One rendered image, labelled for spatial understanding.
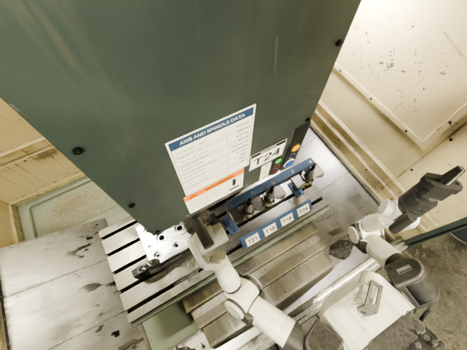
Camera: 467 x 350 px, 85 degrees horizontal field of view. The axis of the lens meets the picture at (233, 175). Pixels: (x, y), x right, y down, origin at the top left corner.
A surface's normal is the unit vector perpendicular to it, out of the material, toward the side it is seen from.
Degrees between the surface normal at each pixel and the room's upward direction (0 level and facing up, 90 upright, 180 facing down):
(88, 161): 90
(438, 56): 90
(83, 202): 0
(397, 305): 23
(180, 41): 90
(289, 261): 8
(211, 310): 8
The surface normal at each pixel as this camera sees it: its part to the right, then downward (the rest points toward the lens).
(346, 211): -0.35, -0.23
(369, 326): -0.19, -0.72
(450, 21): -0.87, 0.44
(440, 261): 0.00, -0.46
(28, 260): 0.36, -0.60
